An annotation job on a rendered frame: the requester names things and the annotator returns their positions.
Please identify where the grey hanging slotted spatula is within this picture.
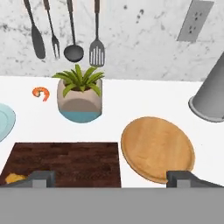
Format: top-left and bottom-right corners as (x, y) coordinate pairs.
(88, 0), (106, 68)

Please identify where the light blue plate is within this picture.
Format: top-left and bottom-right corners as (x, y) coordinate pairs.
(0, 102), (17, 143)

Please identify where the orange shrimp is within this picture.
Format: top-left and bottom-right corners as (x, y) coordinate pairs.
(31, 87), (51, 102)

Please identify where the dark grey hanging fork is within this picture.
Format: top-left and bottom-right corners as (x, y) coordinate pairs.
(43, 0), (61, 60)

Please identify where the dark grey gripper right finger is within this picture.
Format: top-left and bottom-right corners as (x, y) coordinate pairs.
(165, 171), (224, 188)

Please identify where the potted green plant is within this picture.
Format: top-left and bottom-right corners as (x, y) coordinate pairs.
(52, 63), (105, 124)

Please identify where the round light wooden board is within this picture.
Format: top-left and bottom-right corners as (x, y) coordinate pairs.
(120, 115), (196, 185)

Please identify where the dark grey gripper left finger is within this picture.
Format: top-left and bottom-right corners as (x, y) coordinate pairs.
(2, 170), (56, 188)

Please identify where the dark grey hanging spoon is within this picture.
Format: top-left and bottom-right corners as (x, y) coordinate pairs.
(23, 0), (46, 60)

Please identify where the yellow pastry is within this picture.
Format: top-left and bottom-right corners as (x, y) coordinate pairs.
(4, 172), (28, 185)

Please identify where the grey cone-shaped appliance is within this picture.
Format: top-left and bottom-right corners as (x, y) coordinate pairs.
(187, 51), (224, 123)

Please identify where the grey wall socket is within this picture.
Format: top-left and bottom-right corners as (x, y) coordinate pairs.
(176, 0), (215, 44)

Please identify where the dark grey hanging ladle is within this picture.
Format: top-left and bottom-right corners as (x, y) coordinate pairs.
(63, 0), (85, 63)

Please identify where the dark wooden cutting board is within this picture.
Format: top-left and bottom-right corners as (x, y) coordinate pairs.
(0, 142), (123, 188)

